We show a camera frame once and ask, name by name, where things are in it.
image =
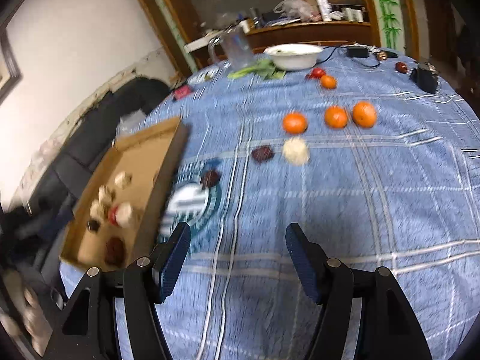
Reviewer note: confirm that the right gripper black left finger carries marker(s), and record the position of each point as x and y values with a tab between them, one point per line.
169	257

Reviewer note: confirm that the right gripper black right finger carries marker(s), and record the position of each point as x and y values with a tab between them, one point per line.
309	261

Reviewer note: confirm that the white cut chunk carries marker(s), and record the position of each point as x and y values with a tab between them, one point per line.
122	180
295	151
124	215
98	211
105	195

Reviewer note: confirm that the red cherry tomato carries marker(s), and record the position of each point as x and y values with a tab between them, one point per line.
111	215

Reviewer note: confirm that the dark brown date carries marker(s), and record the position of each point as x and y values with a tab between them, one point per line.
93	225

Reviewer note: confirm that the dark red date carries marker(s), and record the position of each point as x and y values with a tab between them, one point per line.
401	67
210	178
262	154

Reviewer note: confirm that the orange tangerine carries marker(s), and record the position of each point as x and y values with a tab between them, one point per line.
295	123
364	114
336	117

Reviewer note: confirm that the shallow cardboard tray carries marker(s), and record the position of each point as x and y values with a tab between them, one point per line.
152	157

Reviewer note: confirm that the blue plaid tablecloth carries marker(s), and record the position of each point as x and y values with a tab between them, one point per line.
403	194

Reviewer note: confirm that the black leather sofa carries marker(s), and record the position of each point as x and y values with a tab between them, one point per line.
30	236

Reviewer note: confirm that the small far tangerine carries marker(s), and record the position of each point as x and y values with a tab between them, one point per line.
328	82

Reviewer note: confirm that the far red tomato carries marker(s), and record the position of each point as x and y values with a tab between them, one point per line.
317	73

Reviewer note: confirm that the green leafy vegetables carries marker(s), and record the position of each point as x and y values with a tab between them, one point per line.
264	68

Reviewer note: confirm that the white bowl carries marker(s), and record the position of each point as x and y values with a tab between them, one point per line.
294	56

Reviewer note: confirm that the black power adapter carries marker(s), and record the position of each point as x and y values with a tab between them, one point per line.
356	51

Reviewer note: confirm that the small black box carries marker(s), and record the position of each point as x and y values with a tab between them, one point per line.
426	77

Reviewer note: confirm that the wooden sideboard cabinet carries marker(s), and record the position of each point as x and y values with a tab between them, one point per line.
332	33

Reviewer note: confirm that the clear glass pitcher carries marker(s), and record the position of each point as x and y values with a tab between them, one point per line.
233	42

